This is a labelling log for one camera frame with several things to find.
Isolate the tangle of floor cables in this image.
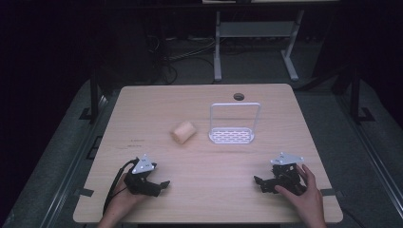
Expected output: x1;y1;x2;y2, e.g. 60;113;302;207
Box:
146;33;217;86

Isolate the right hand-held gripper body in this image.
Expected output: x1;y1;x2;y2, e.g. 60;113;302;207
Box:
269;151;308;196

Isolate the grey tape strip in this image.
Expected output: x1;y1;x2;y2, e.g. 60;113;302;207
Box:
318;187;337;197
73;187;95;198

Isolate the black floor cable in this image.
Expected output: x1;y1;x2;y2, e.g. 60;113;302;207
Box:
341;208;364;228

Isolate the white perforated rack with handle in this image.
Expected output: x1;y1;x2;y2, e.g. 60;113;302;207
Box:
207;102;262;145

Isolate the black metal post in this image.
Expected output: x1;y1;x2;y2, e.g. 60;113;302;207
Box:
79;67;102;124
348;65;376;124

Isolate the white metal stand frame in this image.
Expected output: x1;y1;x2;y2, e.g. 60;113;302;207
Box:
213;9;306;83

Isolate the person's right hand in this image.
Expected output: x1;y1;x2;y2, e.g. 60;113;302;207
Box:
274;163;327;227

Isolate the tan cylindrical bread roll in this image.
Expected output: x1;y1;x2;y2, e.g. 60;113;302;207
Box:
170;120;198;145

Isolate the person's left hand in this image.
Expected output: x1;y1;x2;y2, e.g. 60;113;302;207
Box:
106;172;150;220

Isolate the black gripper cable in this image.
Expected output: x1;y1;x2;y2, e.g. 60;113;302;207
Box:
102;159;138;217

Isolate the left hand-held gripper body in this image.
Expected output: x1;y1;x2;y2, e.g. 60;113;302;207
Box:
123;154;163;198

